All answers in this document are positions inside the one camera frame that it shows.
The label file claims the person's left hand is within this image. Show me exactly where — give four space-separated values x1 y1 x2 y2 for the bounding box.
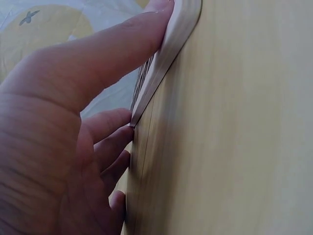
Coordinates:
0 0 176 235

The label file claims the pale wooden piece with wires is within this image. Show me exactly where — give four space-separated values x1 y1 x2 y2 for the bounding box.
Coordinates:
130 0 203 129

